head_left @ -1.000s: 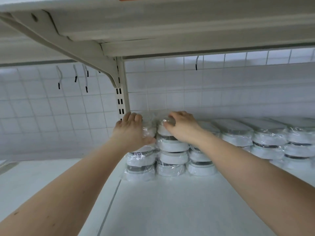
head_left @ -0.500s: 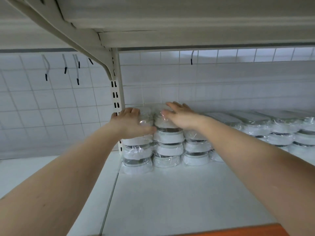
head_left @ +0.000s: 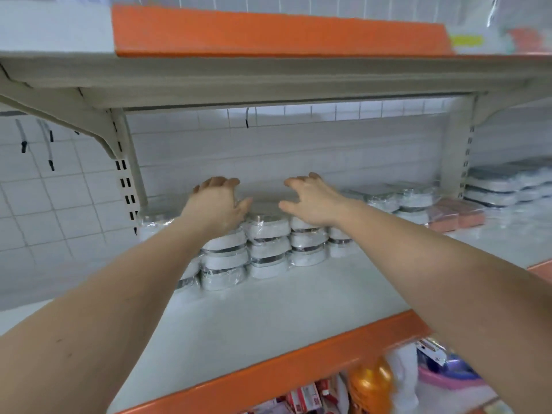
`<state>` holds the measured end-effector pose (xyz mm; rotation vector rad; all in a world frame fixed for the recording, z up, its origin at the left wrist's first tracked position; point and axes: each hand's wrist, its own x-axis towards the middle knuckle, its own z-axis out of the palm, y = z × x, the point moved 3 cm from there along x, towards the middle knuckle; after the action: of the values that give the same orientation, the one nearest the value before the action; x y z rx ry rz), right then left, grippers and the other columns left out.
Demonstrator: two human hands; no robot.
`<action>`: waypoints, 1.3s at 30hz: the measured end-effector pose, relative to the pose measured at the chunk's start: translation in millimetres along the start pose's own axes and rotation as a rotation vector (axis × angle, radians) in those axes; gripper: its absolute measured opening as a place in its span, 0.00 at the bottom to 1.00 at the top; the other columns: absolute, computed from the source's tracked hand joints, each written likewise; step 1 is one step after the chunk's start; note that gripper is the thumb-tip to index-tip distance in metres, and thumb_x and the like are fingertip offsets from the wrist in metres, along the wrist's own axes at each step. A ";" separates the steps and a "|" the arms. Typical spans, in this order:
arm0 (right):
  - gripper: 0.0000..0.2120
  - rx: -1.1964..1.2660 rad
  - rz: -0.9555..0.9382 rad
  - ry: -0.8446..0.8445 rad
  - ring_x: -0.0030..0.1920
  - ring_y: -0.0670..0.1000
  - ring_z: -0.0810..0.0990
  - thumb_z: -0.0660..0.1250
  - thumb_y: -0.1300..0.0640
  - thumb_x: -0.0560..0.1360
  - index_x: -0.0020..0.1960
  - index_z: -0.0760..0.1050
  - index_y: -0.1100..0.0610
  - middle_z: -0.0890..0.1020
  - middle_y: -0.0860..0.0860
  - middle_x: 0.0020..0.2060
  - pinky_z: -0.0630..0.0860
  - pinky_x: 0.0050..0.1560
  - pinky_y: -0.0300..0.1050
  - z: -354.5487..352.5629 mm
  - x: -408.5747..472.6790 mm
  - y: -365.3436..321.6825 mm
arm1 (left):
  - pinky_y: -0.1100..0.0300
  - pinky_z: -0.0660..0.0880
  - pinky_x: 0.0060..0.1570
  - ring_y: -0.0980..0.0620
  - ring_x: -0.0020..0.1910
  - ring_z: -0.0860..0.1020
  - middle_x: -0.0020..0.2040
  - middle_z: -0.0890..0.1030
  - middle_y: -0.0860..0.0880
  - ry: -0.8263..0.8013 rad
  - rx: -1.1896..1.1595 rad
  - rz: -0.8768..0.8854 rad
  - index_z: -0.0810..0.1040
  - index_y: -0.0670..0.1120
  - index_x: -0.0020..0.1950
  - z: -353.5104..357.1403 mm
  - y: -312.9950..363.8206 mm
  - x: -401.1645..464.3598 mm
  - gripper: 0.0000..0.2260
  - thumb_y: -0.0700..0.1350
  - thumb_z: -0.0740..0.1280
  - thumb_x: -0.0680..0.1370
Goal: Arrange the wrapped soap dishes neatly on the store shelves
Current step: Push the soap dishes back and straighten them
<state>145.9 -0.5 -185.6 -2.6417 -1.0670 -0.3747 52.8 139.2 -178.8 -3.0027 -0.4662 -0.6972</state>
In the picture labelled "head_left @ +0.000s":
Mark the orange metal store shelving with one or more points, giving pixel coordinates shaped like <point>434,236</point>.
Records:
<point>259,32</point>

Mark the white plastic jug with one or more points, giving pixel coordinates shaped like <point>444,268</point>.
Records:
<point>404,379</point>

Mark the person's right hand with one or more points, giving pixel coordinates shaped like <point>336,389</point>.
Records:
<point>315,202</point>

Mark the pink tub of blue packets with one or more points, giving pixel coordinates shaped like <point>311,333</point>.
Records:
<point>448,368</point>

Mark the person's right forearm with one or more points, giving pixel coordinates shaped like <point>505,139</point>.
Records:
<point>457,297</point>

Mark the orange plastic bottle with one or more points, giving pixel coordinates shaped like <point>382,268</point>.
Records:
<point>371,390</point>

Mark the blue tub of red packets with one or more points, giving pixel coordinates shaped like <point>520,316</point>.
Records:
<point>298,399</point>

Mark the person's left forearm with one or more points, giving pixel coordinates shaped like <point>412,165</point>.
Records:
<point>95,323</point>

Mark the orange lid plastic box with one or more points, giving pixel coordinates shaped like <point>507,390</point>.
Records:
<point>470,214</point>

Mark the person's left hand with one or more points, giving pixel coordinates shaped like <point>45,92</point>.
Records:
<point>216,209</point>

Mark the stacks of grey-lid soap dishes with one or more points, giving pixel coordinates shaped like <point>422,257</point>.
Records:
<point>513,181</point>

